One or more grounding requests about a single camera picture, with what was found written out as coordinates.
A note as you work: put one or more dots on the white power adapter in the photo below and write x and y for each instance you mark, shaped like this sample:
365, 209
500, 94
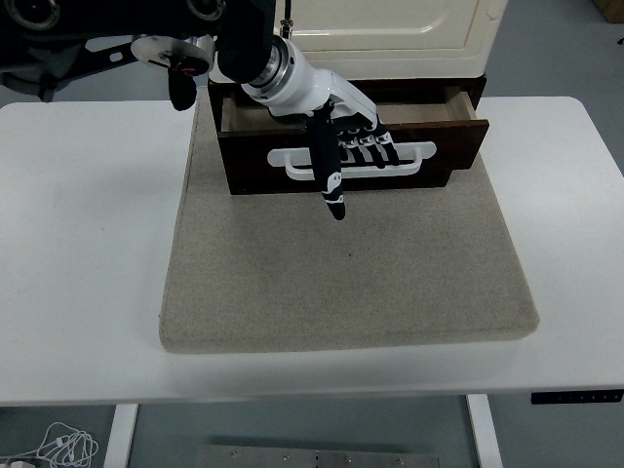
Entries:
17, 463

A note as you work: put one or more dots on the white table leg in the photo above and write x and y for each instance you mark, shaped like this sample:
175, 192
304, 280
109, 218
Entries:
119, 439
482, 429

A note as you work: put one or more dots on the grey metal plate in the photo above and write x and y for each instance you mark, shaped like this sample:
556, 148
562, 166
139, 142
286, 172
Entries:
317, 459

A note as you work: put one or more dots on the dark wooden drawer case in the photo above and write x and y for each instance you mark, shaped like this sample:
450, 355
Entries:
414, 85

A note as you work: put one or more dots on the cream plastic cabinet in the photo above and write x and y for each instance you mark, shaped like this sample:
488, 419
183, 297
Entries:
414, 58

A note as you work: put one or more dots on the grey fabric mat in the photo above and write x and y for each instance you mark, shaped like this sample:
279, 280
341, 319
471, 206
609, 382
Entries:
341, 273

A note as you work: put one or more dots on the cardboard box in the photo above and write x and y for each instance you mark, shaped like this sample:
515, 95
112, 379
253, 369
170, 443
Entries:
612, 10

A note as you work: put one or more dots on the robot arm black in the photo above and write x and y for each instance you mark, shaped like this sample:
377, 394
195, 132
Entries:
239, 44

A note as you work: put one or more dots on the black table control panel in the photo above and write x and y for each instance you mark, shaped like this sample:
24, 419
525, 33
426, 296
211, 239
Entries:
575, 397

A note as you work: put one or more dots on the dark wooden drawer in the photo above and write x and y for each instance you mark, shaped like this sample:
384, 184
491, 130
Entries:
453, 146

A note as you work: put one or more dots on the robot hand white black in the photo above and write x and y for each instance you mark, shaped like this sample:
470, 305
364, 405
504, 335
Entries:
312, 90

